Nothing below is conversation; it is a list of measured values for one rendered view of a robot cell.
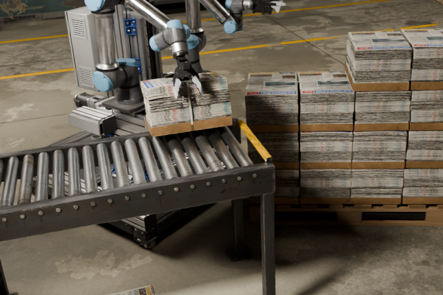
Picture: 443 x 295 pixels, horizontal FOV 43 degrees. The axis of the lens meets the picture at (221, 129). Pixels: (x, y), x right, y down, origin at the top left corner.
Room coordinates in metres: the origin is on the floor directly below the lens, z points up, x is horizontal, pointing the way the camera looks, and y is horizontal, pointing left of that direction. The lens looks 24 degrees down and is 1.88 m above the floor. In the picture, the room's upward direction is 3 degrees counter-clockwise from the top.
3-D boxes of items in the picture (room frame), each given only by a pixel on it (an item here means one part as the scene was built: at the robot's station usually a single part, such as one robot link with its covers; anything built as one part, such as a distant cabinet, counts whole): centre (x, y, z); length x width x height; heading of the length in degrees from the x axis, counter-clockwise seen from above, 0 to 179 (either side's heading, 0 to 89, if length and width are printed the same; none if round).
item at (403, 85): (2.93, -0.86, 0.86); 0.38 x 0.29 x 0.04; 174
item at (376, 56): (2.93, -0.86, 0.95); 0.38 x 0.29 x 0.23; 174
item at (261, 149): (2.29, -0.14, 0.81); 0.43 x 0.03 x 0.02; 13
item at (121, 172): (2.16, 0.45, 0.77); 0.47 x 0.05 x 0.05; 13
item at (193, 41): (3.25, 0.16, 0.98); 0.13 x 0.12 x 0.14; 166
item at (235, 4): (3.31, -0.12, 1.21); 0.11 x 0.08 x 0.09; 76
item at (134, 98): (2.86, 0.48, 0.87); 0.15 x 0.15 x 0.10
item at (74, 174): (2.12, 0.64, 0.77); 0.47 x 0.05 x 0.05; 13
